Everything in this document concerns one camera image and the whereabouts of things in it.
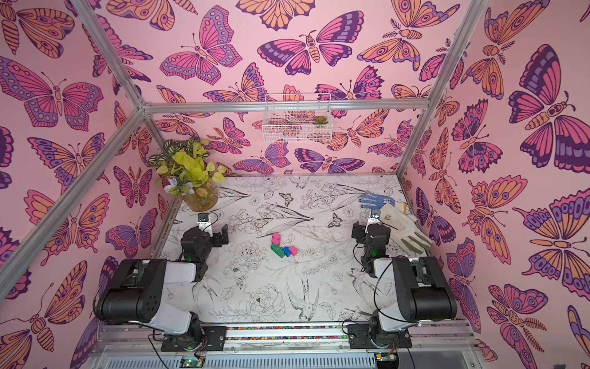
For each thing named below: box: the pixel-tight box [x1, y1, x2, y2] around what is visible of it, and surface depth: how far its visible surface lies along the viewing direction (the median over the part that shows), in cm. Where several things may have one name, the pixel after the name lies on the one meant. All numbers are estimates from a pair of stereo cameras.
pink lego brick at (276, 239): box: [271, 232, 282, 246], surface depth 99 cm
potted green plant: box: [148, 136, 228, 213], surface depth 99 cm
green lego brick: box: [270, 243, 285, 259], surface depth 94 cm
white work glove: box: [378, 202, 433, 256], surface depth 99 cm
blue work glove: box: [358, 191, 396, 210], surface depth 112 cm
